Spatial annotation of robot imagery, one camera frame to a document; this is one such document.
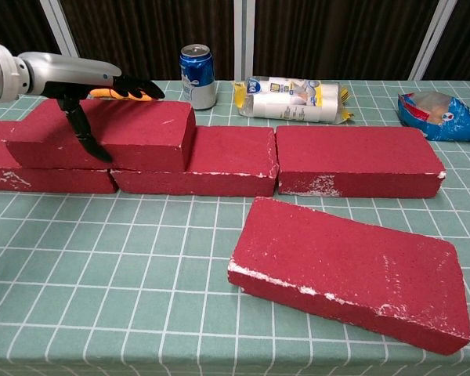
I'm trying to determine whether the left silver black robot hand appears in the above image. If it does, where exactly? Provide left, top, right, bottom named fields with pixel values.
left=18, top=51, right=166, bottom=164

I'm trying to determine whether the red brick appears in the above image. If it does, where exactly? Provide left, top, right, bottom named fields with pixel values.
left=0, top=120, right=119, bottom=194
left=5, top=98, right=197, bottom=173
left=227, top=196, right=470, bottom=356
left=109, top=125, right=280, bottom=198
left=275, top=125, right=447, bottom=198

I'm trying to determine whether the yellow rubber chicken toy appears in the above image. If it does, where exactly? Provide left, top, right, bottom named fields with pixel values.
left=89, top=88, right=154, bottom=102

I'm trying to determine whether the blue silver soda can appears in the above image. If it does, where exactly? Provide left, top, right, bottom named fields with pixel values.
left=179, top=43, right=217, bottom=111

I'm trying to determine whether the clear bag of white rolls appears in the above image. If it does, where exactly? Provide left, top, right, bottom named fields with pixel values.
left=233, top=75, right=356, bottom=125

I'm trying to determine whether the green checked tablecloth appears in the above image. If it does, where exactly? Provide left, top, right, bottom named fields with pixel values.
left=0, top=80, right=470, bottom=376

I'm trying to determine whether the blue snack bag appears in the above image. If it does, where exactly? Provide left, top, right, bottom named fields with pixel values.
left=398, top=91, right=470, bottom=143

